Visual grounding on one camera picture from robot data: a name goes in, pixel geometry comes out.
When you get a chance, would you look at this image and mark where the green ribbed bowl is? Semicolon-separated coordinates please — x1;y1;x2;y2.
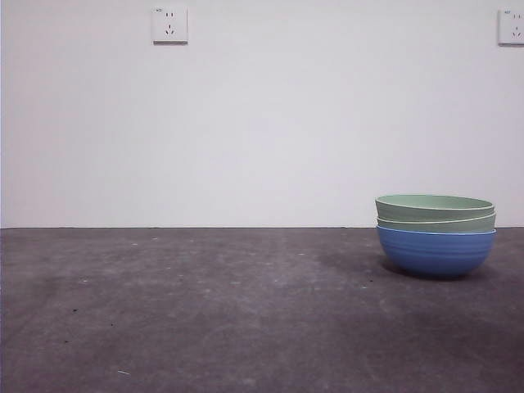
374;194;496;224
376;212;497;235

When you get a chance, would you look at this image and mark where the blue ribbed bowl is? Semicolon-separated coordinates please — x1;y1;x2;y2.
376;225;498;280

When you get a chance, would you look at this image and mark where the white wall socket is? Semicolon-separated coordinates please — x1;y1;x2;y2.
152;5;189;45
497;8;524;46

